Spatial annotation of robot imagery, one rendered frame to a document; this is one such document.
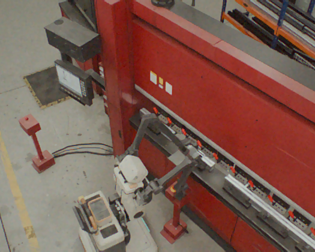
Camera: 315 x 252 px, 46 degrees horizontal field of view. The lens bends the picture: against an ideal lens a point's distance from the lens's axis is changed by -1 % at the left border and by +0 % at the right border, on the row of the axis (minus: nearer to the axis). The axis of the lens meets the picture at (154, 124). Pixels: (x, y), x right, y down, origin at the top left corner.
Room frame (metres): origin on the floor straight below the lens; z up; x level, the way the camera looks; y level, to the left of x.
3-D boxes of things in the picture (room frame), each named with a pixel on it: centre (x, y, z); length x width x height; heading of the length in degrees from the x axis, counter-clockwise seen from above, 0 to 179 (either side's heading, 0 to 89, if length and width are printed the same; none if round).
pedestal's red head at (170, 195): (2.03, -0.23, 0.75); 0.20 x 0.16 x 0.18; 44
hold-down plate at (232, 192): (1.91, -0.76, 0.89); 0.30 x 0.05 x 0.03; 42
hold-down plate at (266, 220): (1.61, -1.03, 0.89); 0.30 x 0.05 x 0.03; 42
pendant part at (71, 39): (3.02, 0.78, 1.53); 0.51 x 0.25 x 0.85; 51
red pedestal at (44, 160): (2.96, 1.44, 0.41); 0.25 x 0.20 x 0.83; 132
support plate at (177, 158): (2.29, -0.29, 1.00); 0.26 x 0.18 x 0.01; 132
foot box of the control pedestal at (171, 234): (2.01, -0.21, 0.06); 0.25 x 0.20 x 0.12; 134
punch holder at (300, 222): (1.52, -1.19, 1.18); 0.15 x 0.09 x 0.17; 42
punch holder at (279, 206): (1.67, -1.05, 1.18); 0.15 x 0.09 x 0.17; 42
